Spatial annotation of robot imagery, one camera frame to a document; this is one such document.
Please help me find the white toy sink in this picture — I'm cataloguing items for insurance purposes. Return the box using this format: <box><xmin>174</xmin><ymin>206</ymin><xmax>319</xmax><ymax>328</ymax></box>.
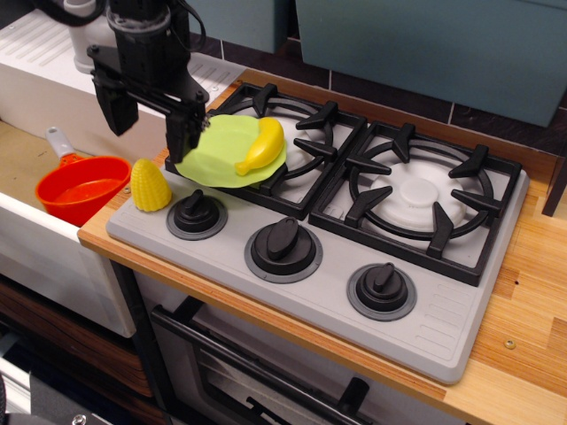
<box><xmin>0</xmin><ymin>9</ymin><xmax>247</xmax><ymax>340</ymax></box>

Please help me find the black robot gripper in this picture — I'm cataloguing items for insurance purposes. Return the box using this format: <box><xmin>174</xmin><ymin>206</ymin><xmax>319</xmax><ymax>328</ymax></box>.
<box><xmin>87</xmin><ymin>17</ymin><xmax>208</xmax><ymax>164</ymax></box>

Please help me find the grey toy stove top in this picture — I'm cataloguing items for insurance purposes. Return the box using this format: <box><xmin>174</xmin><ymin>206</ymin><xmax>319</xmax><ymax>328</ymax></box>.
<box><xmin>106</xmin><ymin>83</ymin><xmax>529</xmax><ymax>383</ymax></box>

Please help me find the black middle stove knob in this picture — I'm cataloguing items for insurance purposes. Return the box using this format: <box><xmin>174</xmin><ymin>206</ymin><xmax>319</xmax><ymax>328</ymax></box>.
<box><xmin>245</xmin><ymin>217</ymin><xmax>323</xmax><ymax>284</ymax></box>

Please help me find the black right burner grate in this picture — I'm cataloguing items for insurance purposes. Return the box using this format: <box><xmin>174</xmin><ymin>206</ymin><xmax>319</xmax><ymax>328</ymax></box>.
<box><xmin>309</xmin><ymin>121</ymin><xmax>529</xmax><ymax>286</ymax></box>

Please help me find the light green plastic plate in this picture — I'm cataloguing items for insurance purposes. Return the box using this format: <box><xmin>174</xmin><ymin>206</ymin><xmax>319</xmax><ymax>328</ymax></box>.
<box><xmin>175</xmin><ymin>114</ymin><xmax>286</xmax><ymax>189</ymax></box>

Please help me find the teal wall cabinet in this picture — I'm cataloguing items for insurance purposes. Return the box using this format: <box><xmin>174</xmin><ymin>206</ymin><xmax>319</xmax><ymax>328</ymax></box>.
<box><xmin>194</xmin><ymin>1</ymin><xmax>566</xmax><ymax>127</ymax></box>

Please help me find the black left burner grate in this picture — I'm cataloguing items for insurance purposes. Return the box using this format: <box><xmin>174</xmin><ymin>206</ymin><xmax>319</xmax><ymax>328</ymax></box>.
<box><xmin>164</xmin><ymin>81</ymin><xmax>368</xmax><ymax>221</ymax></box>

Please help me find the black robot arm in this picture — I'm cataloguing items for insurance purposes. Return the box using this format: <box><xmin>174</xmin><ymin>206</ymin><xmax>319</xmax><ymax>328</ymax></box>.
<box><xmin>87</xmin><ymin>1</ymin><xmax>209</xmax><ymax>164</ymax></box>

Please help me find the black stove knob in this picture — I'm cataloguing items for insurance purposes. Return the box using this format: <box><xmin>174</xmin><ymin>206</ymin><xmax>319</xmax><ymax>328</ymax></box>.
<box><xmin>167</xmin><ymin>189</ymin><xmax>228</xmax><ymax>241</ymax></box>
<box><xmin>346</xmin><ymin>263</ymin><xmax>417</xmax><ymax>322</ymax></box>
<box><xmin>245</xmin><ymin>217</ymin><xmax>323</xmax><ymax>284</ymax></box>

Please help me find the black burner grate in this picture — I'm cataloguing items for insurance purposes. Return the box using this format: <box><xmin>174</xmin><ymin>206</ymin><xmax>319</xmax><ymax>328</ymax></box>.
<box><xmin>164</xmin><ymin>81</ymin><xmax>368</xmax><ymax>221</ymax></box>
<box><xmin>309</xmin><ymin>121</ymin><xmax>529</xmax><ymax>286</ymax></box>

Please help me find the yellow toy banana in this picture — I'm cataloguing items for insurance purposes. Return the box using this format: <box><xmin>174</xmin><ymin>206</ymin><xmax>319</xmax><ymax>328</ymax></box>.
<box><xmin>234</xmin><ymin>117</ymin><xmax>286</xmax><ymax>176</ymax></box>

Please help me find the orange toy saucepan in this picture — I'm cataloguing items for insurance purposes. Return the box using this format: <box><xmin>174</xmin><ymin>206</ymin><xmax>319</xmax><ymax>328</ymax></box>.
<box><xmin>35</xmin><ymin>127</ymin><xmax>131</xmax><ymax>227</ymax></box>

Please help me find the yellow toy corn cob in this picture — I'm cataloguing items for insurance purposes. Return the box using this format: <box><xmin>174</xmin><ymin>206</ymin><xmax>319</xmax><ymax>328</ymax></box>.
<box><xmin>130</xmin><ymin>158</ymin><xmax>172</xmax><ymax>213</ymax></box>

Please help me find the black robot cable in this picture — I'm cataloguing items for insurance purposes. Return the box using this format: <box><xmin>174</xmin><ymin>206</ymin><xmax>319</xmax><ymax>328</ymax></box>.
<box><xmin>42</xmin><ymin>0</ymin><xmax>110</xmax><ymax>26</ymax></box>

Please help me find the black right stove knob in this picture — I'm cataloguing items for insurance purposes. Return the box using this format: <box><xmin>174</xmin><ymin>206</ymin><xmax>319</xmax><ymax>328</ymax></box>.
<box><xmin>346</xmin><ymin>263</ymin><xmax>417</xmax><ymax>322</ymax></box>

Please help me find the black left stove knob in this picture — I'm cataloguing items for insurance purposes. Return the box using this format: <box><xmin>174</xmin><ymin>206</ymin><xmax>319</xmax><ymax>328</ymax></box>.
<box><xmin>167</xmin><ymin>189</ymin><xmax>228</xmax><ymax>241</ymax></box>

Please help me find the grey toy faucet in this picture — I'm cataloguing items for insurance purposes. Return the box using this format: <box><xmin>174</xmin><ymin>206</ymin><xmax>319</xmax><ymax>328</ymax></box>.
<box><xmin>63</xmin><ymin>0</ymin><xmax>116</xmax><ymax>73</ymax></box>

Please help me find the toy oven door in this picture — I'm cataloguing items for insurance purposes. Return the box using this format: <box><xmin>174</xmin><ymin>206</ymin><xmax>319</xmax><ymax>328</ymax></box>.
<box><xmin>150</xmin><ymin>297</ymin><xmax>460</xmax><ymax>424</ymax></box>

